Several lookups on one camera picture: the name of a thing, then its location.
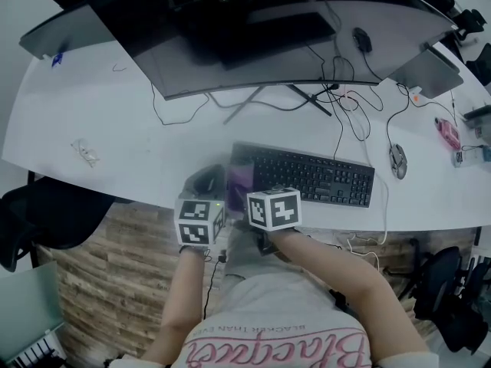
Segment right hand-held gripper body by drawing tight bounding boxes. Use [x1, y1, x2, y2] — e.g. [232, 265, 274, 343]
[245, 186, 302, 232]

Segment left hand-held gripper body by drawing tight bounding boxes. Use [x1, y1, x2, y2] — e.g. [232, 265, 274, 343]
[173, 188, 228, 248]

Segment purple cloth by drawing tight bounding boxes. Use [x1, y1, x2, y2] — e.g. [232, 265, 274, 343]
[226, 161, 256, 212]

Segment black keyboard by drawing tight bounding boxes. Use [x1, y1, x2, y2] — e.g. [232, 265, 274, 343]
[229, 140, 376, 209]

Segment person's left forearm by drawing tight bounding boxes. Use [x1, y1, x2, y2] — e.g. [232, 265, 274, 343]
[143, 245, 216, 364]

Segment person's right forearm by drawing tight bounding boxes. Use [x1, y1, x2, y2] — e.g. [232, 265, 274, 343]
[268, 228, 429, 364]

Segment grey shorts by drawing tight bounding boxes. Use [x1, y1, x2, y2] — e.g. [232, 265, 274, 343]
[222, 220, 308, 283]

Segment black monitor stand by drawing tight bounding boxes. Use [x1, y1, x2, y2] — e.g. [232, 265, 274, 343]
[222, 84, 333, 125]

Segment clear plastic wrapper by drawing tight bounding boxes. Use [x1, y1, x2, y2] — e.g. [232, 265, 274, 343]
[71, 138, 101, 168]

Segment grey shirt with pink print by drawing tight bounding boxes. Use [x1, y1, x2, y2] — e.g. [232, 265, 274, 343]
[180, 270, 373, 368]

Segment black box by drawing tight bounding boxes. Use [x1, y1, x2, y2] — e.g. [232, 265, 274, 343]
[328, 289, 360, 317]

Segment grey computer mouse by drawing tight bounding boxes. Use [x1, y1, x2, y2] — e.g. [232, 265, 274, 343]
[389, 143, 407, 179]

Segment curved black monitor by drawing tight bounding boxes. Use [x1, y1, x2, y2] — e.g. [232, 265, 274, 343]
[84, 0, 460, 101]

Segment black office chair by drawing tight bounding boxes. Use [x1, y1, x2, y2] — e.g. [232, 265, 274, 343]
[454, 8, 489, 46]
[0, 174, 118, 274]
[414, 245, 491, 354]

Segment frosted glass door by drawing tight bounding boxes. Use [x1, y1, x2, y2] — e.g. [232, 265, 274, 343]
[0, 261, 66, 360]

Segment pink object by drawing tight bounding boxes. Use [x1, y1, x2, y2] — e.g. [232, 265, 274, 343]
[434, 117, 461, 151]

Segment grey desk divider panel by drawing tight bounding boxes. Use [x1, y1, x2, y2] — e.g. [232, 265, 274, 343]
[389, 48, 465, 100]
[18, 4, 116, 59]

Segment clear plastic container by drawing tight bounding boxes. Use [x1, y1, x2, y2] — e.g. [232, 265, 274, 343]
[452, 146, 488, 168]

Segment black monitor cable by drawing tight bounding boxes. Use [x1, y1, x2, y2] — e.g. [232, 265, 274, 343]
[152, 84, 210, 126]

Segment thin black cable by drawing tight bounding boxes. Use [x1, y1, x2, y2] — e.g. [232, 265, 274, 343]
[320, 55, 356, 160]

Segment white power cable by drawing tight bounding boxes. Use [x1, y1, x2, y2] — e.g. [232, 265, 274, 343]
[344, 86, 390, 271]

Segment black mouse cable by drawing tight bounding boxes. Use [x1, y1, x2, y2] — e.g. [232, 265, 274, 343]
[386, 84, 411, 147]

